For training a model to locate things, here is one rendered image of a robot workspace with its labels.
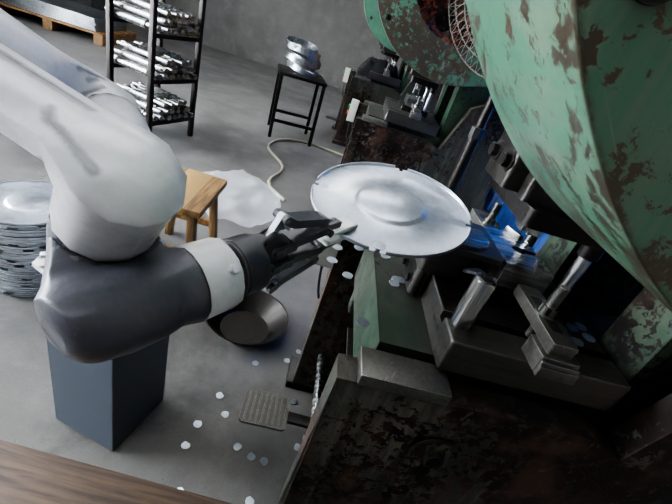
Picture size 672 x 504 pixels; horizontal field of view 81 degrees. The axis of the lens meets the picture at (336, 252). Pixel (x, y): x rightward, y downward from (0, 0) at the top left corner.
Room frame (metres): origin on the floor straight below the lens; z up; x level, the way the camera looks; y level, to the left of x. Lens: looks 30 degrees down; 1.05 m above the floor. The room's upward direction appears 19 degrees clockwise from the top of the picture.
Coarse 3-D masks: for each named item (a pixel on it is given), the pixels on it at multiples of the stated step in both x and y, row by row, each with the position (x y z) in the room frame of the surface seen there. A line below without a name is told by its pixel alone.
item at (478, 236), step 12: (480, 228) 0.75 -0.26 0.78; (468, 240) 0.66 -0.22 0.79; (480, 240) 0.67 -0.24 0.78; (492, 240) 0.71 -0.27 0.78; (456, 252) 0.62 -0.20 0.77; (468, 252) 0.62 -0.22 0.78; (480, 252) 0.63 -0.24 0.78; (492, 252) 0.65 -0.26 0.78; (408, 264) 0.70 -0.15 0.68; (420, 264) 0.64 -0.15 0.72; (432, 264) 0.64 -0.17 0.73; (444, 264) 0.64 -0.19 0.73; (456, 264) 0.64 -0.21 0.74; (492, 264) 0.63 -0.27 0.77; (408, 276) 0.65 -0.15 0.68; (420, 276) 0.64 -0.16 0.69; (444, 276) 0.64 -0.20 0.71; (456, 276) 0.64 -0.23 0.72; (408, 288) 0.64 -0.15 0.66; (420, 288) 0.64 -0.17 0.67
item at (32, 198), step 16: (0, 192) 1.01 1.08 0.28; (16, 192) 1.03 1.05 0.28; (32, 192) 1.05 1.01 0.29; (48, 192) 1.09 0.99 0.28; (0, 208) 0.93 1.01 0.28; (16, 208) 0.95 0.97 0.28; (32, 208) 0.97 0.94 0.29; (48, 208) 1.01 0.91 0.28; (16, 224) 0.88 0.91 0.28; (32, 224) 0.91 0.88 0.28
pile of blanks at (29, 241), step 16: (0, 224) 0.87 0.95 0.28; (0, 240) 0.87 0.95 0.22; (16, 240) 0.88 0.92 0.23; (32, 240) 0.91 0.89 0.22; (0, 256) 0.87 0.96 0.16; (16, 256) 0.89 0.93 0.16; (32, 256) 0.90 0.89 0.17; (0, 272) 0.87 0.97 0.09; (16, 272) 0.88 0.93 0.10; (32, 272) 0.90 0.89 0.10; (0, 288) 0.87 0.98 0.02; (16, 288) 0.87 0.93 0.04; (32, 288) 0.89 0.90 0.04
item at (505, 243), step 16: (496, 240) 0.71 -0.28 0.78; (512, 240) 0.74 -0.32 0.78; (512, 256) 0.66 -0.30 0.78; (528, 256) 0.69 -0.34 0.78; (496, 272) 0.64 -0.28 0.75; (512, 272) 0.63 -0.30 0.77; (528, 272) 0.63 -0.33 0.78; (544, 272) 0.64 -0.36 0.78; (512, 288) 0.63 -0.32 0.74; (544, 288) 0.63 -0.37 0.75
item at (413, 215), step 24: (336, 168) 0.75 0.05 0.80; (360, 168) 0.77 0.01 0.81; (384, 168) 0.80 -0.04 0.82; (312, 192) 0.65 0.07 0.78; (336, 192) 0.66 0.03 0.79; (360, 192) 0.67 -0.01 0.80; (384, 192) 0.69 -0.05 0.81; (408, 192) 0.71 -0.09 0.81; (432, 192) 0.75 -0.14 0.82; (336, 216) 0.59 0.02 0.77; (360, 216) 0.61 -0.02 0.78; (384, 216) 0.62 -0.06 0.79; (408, 216) 0.63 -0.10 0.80; (432, 216) 0.66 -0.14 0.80; (456, 216) 0.68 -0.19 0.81; (360, 240) 0.55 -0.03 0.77; (384, 240) 0.56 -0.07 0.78; (408, 240) 0.57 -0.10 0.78; (432, 240) 0.59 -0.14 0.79; (456, 240) 0.61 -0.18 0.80
